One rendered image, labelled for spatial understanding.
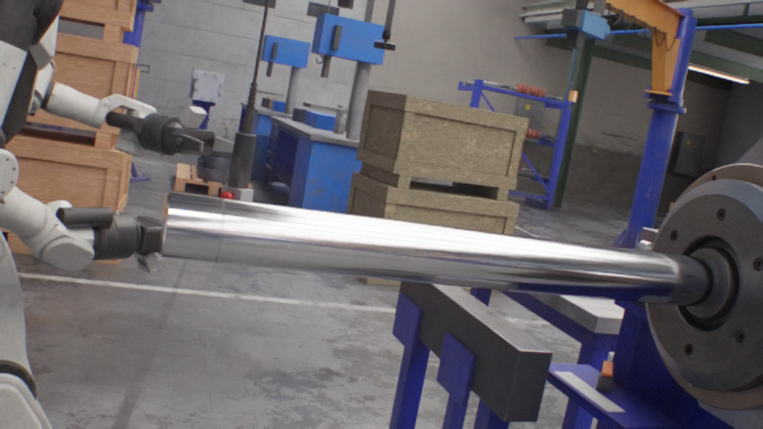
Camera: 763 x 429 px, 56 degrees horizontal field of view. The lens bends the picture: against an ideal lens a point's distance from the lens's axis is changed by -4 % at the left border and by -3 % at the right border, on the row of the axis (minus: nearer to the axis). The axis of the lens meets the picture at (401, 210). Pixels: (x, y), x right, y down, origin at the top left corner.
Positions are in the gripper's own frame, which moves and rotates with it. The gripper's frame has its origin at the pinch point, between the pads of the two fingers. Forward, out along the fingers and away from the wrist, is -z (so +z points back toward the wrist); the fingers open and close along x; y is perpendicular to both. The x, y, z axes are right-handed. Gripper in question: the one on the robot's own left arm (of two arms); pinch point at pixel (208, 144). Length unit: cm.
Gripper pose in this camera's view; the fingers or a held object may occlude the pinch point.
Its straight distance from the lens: 168.1
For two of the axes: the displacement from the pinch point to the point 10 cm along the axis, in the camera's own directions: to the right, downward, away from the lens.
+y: 1.8, -9.7, -1.4
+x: -4.6, 0.4, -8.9
